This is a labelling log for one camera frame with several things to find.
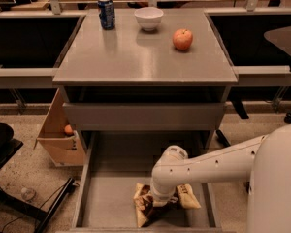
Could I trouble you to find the brown chip bag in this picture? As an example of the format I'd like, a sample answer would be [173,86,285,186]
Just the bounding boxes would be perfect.
[133,183,201,228]

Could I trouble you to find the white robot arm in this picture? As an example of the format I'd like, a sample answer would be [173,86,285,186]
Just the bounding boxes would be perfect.
[150,124,291,233]

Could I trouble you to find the closed grey top drawer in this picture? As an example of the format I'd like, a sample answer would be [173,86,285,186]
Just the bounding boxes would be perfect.
[63,103,225,131]

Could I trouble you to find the grey drawer cabinet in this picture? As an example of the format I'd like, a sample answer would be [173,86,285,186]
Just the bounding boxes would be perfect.
[52,7,239,233]

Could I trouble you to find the open grey middle drawer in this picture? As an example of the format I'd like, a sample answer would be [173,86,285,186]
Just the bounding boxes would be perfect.
[57,131,233,233]

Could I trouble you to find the red apple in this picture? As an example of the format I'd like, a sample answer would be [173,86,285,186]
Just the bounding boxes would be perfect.
[173,29,193,50]

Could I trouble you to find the orange fruit in box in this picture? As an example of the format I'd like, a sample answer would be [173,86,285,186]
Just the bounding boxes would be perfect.
[64,124,74,136]

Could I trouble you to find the cardboard box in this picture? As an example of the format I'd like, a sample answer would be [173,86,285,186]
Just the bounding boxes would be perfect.
[37,90,85,166]

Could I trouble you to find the white ceramic bowl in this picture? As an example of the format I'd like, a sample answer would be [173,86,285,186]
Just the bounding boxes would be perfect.
[134,7,164,31]

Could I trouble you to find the blue soda can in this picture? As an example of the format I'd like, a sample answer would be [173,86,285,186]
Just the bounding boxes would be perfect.
[98,0,115,30]

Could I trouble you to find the black chair base left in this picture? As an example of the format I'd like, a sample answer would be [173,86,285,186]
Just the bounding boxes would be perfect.
[0,115,81,233]

